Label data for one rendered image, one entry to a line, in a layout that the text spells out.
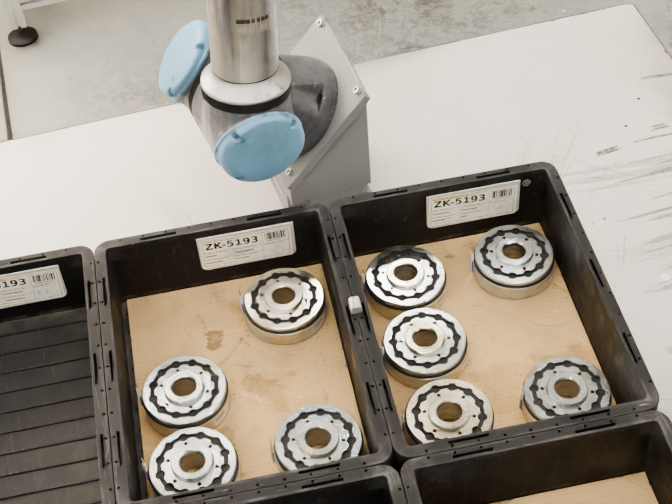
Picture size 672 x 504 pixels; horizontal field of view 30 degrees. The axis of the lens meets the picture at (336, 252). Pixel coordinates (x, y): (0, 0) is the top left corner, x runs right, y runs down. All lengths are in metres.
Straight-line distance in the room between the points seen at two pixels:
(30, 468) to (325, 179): 0.62
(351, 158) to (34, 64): 1.72
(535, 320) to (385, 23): 1.88
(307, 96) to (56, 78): 1.65
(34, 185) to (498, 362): 0.85
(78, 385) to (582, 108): 0.95
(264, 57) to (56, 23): 2.02
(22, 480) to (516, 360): 0.61
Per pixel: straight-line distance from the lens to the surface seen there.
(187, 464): 1.48
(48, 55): 3.45
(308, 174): 1.83
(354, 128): 1.80
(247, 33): 1.53
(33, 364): 1.64
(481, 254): 1.63
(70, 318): 1.67
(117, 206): 1.97
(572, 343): 1.58
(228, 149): 1.59
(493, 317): 1.60
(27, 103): 3.31
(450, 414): 1.50
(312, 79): 1.79
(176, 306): 1.65
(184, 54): 1.72
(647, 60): 2.18
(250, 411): 1.53
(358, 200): 1.60
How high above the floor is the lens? 2.08
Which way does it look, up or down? 48 degrees down
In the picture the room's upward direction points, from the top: 5 degrees counter-clockwise
